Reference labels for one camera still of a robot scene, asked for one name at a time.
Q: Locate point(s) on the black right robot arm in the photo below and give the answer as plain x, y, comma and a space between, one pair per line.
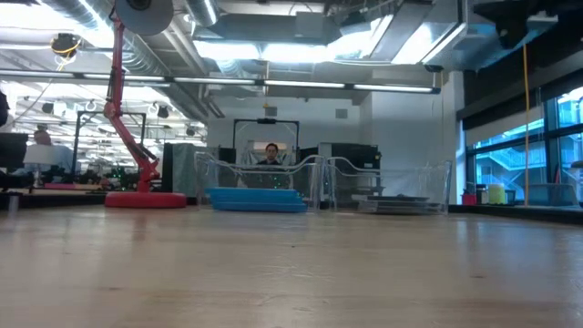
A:
512, 27

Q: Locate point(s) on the person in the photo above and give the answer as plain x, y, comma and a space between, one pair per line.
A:
272, 151
59, 157

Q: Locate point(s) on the clear acrylic bin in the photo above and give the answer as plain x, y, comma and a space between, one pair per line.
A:
314, 182
444, 182

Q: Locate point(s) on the black cabinet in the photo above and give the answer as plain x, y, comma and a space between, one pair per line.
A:
350, 155

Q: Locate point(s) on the ceiling light strip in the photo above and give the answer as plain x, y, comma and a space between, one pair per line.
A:
300, 84

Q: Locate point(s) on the grey covered panel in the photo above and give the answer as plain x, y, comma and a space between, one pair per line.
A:
180, 168

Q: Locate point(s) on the red articulated desk lamp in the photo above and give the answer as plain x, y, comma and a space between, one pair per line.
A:
146, 200

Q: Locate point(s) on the red container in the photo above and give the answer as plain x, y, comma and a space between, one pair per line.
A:
468, 199

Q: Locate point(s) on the white cylinder container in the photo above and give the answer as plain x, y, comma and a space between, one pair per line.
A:
482, 196

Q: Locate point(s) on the yellow-green container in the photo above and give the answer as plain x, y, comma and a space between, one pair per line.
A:
496, 195

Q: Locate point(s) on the black monitor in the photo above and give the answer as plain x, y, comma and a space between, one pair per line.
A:
13, 150

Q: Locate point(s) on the black portal frame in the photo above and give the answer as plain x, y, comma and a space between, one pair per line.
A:
266, 121
91, 113

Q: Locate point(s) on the black table edge rail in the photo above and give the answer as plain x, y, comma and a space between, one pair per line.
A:
501, 210

